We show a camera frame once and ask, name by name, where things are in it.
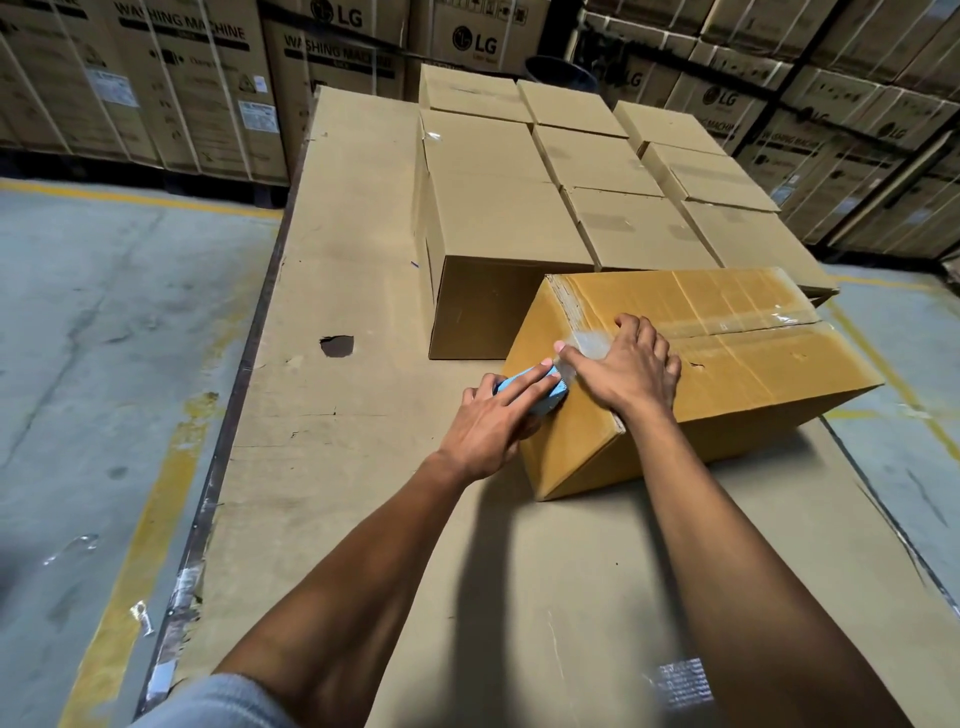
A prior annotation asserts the person's left hand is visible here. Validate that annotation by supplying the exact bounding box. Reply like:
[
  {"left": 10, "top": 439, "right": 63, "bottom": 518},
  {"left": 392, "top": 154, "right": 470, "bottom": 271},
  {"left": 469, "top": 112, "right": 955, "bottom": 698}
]
[{"left": 438, "top": 361, "right": 565, "bottom": 483}]

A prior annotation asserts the person's right hand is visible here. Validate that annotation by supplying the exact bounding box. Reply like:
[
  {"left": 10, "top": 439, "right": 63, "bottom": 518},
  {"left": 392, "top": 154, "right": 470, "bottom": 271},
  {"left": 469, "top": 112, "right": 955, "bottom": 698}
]
[{"left": 553, "top": 313, "right": 684, "bottom": 421}]

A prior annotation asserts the blue tape dispenser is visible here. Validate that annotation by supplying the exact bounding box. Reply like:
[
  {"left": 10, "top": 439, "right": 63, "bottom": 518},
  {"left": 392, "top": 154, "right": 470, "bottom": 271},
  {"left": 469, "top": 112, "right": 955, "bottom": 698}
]
[{"left": 492, "top": 365, "right": 573, "bottom": 418}]

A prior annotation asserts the yellowish taped cardboard box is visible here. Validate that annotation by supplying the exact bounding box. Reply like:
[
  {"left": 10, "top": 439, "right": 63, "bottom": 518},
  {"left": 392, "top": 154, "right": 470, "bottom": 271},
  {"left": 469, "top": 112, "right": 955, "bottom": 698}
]
[{"left": 501, "top": 267, "right": 886, "bottom": 502}]

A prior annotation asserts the person's left forearm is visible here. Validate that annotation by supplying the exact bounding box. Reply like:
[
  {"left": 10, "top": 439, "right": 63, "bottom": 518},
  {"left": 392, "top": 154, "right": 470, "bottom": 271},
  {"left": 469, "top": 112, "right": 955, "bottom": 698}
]
[{"left": 213, "top": 448, "right": 519, "bottom": 728}]

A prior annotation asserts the person's right forearm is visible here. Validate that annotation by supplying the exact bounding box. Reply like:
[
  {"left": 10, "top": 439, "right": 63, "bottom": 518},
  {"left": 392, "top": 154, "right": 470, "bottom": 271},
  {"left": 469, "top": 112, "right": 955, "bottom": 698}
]
[{"left": 621, "top": 405, "right": 913, "bottom": 728}]

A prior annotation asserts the group of plain brown cartons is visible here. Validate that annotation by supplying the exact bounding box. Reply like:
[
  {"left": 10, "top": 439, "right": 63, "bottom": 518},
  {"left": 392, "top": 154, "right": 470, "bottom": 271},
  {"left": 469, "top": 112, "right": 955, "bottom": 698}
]
[{"left": 411, "top": 63, "right": 840, "bottom": 361}]

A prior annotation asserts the large cardboard sheet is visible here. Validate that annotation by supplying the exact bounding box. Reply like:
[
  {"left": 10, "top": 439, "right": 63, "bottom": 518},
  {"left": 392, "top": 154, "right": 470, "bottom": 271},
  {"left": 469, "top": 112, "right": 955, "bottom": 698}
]
[{"left": 168, "top": 86, "right": 960, "bottom": 728}]

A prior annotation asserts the dark blue plastic bin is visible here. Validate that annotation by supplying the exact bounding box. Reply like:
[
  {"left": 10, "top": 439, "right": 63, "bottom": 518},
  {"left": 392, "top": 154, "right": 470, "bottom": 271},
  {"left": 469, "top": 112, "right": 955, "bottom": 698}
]
[{"left": 523, "top": 54, "right": 600, "bottom": 95}]

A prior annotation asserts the stack of printed appliance cartons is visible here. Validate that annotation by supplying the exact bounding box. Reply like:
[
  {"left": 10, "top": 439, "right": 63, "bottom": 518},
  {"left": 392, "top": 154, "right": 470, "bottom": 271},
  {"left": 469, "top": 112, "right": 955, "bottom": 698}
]
[
  {"left": 0, "top": 0, "right": 586, "bottom": 189},
  {"left": 566, "top": 0, "right": 960, "bottom": 260}
]

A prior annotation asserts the dark pallet base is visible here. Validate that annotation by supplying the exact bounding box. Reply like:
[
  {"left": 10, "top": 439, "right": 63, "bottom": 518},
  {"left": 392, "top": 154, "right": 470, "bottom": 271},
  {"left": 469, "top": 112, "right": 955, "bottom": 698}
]
[{"left": 0, "top": 146, "right": 290, "bottom": 209}]

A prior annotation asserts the grey shirt sleeve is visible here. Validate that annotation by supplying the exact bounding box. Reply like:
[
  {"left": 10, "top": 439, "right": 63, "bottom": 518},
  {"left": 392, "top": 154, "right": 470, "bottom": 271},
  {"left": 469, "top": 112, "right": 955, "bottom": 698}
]
[{"left": 131, "top": 672, "right": 301, "bottom": 728}]

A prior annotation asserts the clear plastic scrap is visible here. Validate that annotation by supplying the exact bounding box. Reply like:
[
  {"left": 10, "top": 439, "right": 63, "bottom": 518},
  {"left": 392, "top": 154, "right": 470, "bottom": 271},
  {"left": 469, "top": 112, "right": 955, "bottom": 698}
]
[{"left": 43, "top": 534, "right": 100, "bottom": 565}]

